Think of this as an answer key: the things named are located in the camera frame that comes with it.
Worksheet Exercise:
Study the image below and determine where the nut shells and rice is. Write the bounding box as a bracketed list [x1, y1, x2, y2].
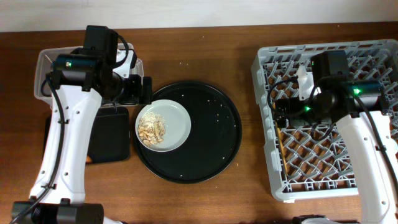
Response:
[137, 111, 165, 146]

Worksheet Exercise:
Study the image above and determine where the grey round plate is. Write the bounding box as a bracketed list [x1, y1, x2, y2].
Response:
[134, 100, 192, 152]

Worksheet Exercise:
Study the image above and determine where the orange carrot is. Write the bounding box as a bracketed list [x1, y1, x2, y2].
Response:
[86, 156, 93, 164]

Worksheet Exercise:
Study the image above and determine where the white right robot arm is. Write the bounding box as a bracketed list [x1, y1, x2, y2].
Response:
[270, 78, 397, 223]

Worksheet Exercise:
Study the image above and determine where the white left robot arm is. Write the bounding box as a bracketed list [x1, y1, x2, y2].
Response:
[11, 49, 152, 223]

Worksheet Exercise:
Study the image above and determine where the grey dishwasher rack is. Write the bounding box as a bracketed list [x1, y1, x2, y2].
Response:
[251, 39, 397, 203]

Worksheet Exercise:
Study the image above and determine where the black rectangular tray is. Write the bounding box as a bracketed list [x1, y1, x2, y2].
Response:
[87, 106, 131, 165]

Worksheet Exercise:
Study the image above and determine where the round black serving tray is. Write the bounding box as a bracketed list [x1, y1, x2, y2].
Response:
[132, 81, 242, 184]

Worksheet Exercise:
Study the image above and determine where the clear plastic bin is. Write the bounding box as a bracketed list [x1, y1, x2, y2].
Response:
[34, 46, 144, 108]

